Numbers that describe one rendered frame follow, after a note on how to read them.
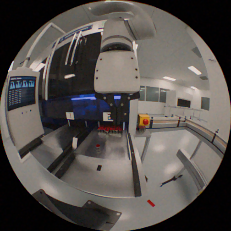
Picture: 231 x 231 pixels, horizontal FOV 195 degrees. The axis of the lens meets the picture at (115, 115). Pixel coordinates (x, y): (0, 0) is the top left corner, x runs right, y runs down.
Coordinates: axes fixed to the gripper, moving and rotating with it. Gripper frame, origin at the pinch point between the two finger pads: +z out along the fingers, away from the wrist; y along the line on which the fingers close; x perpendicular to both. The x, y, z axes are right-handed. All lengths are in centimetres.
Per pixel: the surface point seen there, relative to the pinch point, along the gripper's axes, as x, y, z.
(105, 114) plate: -27.9, 9.8, 6.8
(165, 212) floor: 42, -64, 110
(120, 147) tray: -13.6, -1.2, 22.0
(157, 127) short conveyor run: -39, -37, 21
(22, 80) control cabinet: 2, 89, -33
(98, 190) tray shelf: 10.0, 5.0, 22.2
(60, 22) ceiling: -20, 114, -185
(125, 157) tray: -6.6, -4.0, 22.0
